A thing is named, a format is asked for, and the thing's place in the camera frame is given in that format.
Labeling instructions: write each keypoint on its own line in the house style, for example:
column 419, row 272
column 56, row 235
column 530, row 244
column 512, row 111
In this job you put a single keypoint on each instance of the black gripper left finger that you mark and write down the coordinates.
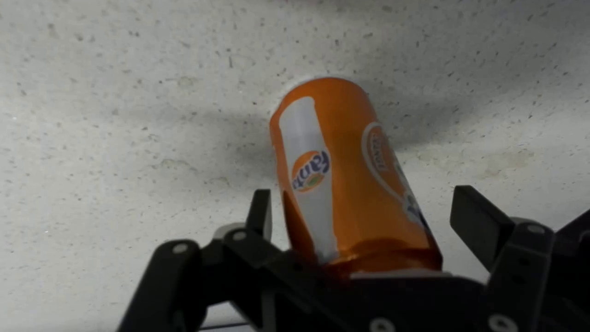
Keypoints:
column 178, row 277

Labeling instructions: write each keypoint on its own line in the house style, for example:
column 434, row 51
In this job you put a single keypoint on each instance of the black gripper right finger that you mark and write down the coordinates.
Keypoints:
column 523, row 270

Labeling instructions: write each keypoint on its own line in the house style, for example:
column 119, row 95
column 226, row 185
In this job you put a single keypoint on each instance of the orange soda can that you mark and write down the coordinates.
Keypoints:
column 351, row 185

